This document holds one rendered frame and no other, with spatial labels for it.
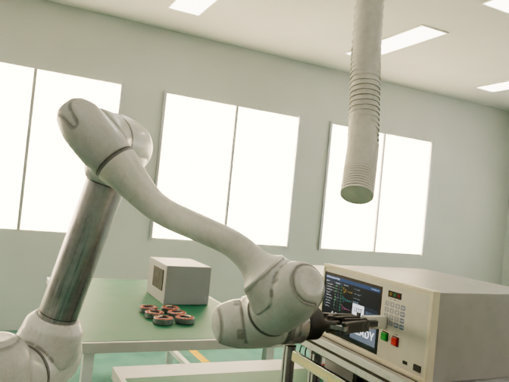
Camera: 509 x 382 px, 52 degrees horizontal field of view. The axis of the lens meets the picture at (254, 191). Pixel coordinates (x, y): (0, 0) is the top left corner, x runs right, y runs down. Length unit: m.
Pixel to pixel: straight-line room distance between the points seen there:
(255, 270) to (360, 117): 1.83
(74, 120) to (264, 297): 0.57
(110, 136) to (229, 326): 0.48
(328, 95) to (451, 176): 2.39
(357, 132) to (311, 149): 4.04
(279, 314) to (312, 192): 5.76
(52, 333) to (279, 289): 0.68
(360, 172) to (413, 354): 1.41
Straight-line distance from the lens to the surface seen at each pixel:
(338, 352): 1.48
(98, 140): 1.20
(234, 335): 1.10
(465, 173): 8.45
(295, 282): 0.96
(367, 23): 2.96
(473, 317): 1.35
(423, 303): 1.27
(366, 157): 2.63
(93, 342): 2.69
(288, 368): 1.70
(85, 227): 1.39
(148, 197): 1.16
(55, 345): 1.46
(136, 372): 2.31
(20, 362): 1.34
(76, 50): 5.90
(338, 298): 1.52
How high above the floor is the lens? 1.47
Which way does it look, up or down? 1 degrees up
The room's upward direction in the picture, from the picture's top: 6 degrees clockwise
